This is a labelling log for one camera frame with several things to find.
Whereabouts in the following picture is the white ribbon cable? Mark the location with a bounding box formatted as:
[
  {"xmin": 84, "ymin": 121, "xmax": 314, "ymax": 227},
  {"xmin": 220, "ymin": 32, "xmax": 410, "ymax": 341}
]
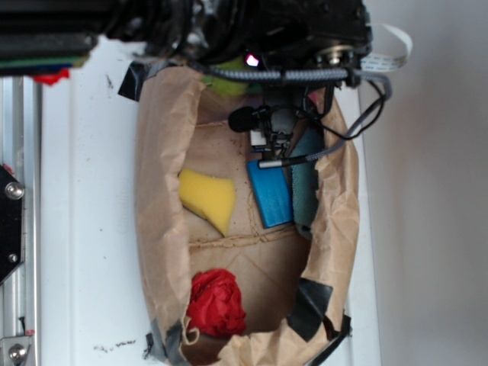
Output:
[{"xmin": 360, "ymin": 22, "xmax": 414, "ymax": 72}]

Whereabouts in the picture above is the brown paper bag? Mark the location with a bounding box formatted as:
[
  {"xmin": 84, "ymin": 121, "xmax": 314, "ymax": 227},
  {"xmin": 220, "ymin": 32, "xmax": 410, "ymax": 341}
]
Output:
[{"xmin": 135, "ymin": 67, "xmax": 360, "ymax": 365}]

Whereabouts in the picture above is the silver corner bracket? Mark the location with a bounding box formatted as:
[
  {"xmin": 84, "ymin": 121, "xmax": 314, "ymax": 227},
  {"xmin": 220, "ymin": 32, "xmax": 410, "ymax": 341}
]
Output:
[{"xmin": 1, "ymin": 335, "xmax": 33, "ymax": 366}]

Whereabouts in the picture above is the aluminium frame rail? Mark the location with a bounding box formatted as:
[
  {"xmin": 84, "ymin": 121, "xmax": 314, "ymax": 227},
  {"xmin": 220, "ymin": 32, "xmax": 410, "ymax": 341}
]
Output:
[{"xmin": 1, "ymin": 77, "xmax": 42, "ymax": 365}]

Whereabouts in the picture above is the black foam microphone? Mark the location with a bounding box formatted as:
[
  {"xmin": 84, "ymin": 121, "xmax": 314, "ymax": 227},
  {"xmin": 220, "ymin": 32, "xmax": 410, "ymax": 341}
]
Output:
[{"xmin": 228, "ymin": 107, "xmax": 268, "ymax": 133}]

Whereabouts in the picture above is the yellow sponge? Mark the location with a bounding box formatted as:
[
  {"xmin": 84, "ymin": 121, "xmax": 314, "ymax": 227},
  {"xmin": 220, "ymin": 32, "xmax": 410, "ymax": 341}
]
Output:
[{"xmin": 178, "ymin": 169, "xmax": 236, "ymax": 236}]

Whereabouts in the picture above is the blue wooden block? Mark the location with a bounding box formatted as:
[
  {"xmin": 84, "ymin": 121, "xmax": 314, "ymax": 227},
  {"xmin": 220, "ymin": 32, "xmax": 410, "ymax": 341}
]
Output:
[{"xmin": 246, "ymin": 160, "xmax": 294, "ymax": 229}]

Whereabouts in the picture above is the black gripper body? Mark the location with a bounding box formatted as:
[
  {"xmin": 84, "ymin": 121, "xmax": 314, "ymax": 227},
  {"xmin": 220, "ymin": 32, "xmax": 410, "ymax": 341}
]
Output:
[{"xmin": 250, "ymin": 87, "xmax": 305, "ymax": 151}]

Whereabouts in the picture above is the white plastic tray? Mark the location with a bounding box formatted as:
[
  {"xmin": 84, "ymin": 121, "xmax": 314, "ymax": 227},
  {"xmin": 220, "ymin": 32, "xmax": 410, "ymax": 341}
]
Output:
[{"xmin": 40, "ymin": 37, "xmax": 382, "ymax": 366}]

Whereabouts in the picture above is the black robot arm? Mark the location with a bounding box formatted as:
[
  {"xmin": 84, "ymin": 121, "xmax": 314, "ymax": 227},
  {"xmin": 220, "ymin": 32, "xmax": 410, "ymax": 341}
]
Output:
[{"xmin": 1, "ymin": 1, "xmax": 372, "ymax": 155}]

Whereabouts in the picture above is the grey braided cable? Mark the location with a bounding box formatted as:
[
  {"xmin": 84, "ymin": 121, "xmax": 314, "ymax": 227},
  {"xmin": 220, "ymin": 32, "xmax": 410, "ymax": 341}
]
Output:
[{"xmin": 186, "ymin": 60, "xmax": 393, "ymax": 170}]

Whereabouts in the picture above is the black metal bracket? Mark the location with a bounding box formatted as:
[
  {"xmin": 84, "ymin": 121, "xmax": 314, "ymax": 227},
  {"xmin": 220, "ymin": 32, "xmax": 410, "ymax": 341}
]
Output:
[{"xmin": 0, "ymin": 165, "xmax": 25, "ymax": 285}]

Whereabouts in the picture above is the green plush animal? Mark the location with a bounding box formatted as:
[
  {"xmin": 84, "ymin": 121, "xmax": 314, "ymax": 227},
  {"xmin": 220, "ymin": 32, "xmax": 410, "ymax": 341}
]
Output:
[{"xmin": 201, "ymin": 55, "xmax": 262, "ymax": 97}]

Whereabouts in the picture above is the red crumpled cloth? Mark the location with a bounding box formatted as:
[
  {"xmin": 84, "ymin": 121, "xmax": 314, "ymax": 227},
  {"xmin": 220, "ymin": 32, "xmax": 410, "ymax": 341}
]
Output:
[{"xmin": 186, "ymin": 269, "xmax": 246, "ymax": 339}]

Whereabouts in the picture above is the teal cloth rag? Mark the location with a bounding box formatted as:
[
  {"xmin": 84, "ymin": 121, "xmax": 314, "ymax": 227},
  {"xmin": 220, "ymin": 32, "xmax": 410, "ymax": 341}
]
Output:
[{"xmin": 291, "ymin": 128, "xmax": 324, "ymax": 240}]

